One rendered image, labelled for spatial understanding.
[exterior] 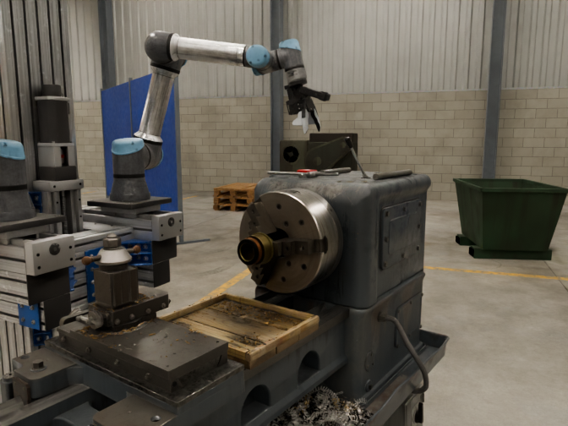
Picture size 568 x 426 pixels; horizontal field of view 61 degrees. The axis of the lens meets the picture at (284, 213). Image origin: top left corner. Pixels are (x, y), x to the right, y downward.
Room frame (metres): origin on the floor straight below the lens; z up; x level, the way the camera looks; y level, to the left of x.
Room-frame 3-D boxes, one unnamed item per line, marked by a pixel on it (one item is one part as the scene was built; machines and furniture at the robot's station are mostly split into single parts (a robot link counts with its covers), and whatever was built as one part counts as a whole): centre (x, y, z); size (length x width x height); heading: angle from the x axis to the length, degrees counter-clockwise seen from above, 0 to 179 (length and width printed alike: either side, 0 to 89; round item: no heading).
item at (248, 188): (9.73, 0.82, 0.22); 1.25 x 0.86 x 0.44; 164
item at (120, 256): (1.06, 0.39, 1.13); 0.08 x 0.08 x 0.03
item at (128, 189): (1.84, 0.59, 1.21); 0.15 x 0.15 x 0.10
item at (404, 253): (1.80, -0.23, 1.06); 0.59 x 0.48 x 0.39; 144
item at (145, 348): (1.02, 0.34, 0.95); 0.43 x 0.17 x 0.05; 54
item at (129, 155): (1.85, 0.59, 1.33); 0.13 x 0.12 x 0.14; 171
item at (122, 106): (7.96, 2.47, 1.18); 4.12 x 0.80 x 2.35; 33
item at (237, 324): (1.27, 0.13, 0.89); 0.36 x 0.30 x 0.04; 54
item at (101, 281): (1.06, 0.38, 1.07); 0.07 x 0.07 x 0.10; 54
